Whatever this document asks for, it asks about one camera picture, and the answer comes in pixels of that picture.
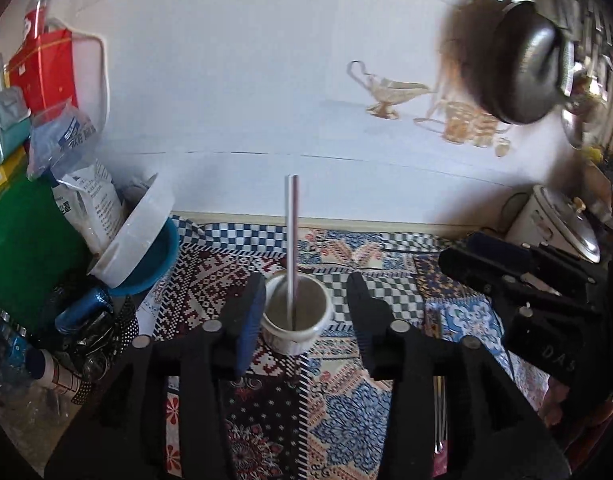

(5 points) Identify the teal box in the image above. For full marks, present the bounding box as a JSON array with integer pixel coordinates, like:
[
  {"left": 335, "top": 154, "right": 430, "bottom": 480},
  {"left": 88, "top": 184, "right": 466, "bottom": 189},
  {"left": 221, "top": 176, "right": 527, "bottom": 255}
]
[{"left": 0, "top": 87, "right": 32, "bottom": 173}]

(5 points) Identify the patterned tablecloth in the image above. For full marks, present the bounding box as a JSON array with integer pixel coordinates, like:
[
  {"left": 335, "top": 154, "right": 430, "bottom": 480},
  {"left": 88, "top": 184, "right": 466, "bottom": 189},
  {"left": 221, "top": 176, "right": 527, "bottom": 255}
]
[{"left": 136, "top": 215, "right": 577, "bottom": 480}]

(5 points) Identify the white cup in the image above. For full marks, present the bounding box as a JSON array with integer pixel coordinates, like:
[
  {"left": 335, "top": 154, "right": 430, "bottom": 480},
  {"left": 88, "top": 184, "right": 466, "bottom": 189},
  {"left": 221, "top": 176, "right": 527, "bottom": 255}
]
[{"left": 260, "top": 270, "right": 335, "bottom": 356}]

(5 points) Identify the blue bowl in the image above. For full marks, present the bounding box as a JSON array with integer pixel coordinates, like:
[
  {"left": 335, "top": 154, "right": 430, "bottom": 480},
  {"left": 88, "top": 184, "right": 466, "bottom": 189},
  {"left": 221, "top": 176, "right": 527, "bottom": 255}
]
[{"left": 106, "top": 217, "right": 180, "bottom": 297}]

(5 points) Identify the brown fuzzy brush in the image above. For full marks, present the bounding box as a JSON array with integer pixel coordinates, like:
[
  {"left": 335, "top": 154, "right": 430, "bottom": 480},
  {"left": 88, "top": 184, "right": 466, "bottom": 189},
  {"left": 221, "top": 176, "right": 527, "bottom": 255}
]
[{"left": 439, "top": 0, "right": 498, "bottom": 107}]

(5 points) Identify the white plastic tub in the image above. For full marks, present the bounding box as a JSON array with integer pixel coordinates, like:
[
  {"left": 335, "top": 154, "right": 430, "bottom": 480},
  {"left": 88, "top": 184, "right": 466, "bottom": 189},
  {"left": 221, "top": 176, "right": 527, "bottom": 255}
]
[{"left": 89, "top": 172, "right": 175, "bottom": 288}]

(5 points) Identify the yellow box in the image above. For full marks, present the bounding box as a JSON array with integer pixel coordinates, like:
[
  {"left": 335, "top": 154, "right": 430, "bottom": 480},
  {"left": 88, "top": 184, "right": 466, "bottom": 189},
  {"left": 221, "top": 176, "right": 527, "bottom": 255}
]
[{"left": 0, "top": 147, "right": 30, "bottom": 197}]

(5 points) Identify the blue bottle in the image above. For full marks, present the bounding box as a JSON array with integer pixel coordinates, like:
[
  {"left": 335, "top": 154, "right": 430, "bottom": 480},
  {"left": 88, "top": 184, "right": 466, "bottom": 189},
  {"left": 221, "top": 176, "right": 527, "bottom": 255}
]
[{"left": 54, "top": 285, "right": 115, "bottom": 333}]

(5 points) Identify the white tube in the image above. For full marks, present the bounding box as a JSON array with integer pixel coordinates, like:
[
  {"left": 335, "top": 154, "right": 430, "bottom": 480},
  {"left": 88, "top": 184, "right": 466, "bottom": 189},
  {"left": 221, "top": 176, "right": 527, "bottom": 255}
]
[{"left": 26, "top": 347, "right": 87, "bottom": 396}]

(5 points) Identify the white powder bag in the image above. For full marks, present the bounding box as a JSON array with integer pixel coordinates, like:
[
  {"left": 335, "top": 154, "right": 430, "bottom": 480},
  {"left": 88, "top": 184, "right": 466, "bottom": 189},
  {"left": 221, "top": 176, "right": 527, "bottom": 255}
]
[{"left": 51, "top": 160, "right": 128, "bottom": 256}]

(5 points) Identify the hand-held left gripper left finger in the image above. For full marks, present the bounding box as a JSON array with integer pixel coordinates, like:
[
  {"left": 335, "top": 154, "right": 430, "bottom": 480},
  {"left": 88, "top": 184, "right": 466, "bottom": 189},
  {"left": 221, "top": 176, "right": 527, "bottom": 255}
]
[{"left": 44, "top": 272, "right": 267, "bottom": 480}]

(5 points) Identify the metal chopsticks pair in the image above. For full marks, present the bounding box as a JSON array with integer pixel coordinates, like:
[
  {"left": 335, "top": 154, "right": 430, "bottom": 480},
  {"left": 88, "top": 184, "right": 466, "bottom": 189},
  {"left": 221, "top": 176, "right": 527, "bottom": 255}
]
[{"left": 426, "top": 309, "right": 450, "bottom": 456}]

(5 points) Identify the green box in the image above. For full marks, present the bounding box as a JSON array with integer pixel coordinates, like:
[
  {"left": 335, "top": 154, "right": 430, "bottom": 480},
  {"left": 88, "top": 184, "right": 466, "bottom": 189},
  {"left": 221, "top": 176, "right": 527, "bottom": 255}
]
[{"left": 0, "top": 175, "right": 93, "bottom": 321}]

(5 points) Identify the clear bag blue print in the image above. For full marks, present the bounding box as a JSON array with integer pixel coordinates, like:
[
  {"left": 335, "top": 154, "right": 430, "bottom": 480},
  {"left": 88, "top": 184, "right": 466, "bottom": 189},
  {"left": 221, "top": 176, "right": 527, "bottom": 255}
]
[{"left": 26, "top": 102, "right": 100, "bottom": 181}]

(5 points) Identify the metal chopstick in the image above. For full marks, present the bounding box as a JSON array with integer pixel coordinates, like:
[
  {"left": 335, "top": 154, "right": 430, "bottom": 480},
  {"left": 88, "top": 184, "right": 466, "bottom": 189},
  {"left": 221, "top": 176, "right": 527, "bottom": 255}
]
[{"left": 285, "top": 175, "right": 301, "bottom": 332}]

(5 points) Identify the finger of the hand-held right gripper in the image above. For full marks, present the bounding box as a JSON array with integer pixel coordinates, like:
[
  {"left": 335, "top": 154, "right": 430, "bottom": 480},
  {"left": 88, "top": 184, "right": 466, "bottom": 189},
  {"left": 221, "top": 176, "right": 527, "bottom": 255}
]
[
  {"left": 465, "top": 231, "right": 534, "bottom": 272},
  {"left": 437, "top": 246, "right": 518, "bottom": 295}
]

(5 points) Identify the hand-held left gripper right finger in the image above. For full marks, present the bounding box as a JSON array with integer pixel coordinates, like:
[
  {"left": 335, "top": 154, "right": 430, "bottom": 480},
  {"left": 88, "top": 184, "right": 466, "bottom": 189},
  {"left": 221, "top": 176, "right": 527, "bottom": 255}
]
[{"left": 347, "top": 272, "right": 572, "bottom": 480}]

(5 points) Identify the red paper bag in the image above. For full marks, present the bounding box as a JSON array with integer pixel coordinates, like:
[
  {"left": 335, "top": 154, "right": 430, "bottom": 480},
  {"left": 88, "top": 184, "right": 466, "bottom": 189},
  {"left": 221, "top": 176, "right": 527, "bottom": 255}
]
[{"left": 9, "top": 27, "right": 80, "bottom": 116}]

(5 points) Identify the white rice cooker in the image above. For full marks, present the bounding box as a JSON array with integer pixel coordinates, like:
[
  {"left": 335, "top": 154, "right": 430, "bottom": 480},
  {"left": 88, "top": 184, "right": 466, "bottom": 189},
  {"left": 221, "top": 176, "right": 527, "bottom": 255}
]
[{"left": 503, "top": 185, "right": 602, "bottom": 264}]

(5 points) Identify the white plastic board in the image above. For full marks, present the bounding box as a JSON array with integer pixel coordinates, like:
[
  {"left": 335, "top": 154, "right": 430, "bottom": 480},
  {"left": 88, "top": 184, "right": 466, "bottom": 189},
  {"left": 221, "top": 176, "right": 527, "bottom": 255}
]
[{"left": 46, "top": 17, "right": 110, "bottom": 126}]

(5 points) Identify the black hanging pan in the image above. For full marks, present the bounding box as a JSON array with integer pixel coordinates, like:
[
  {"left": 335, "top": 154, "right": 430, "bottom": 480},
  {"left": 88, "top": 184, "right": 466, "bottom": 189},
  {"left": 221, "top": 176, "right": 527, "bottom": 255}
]
[{"left": 486, "top": 0, "right": 578, "bottom": 126}]

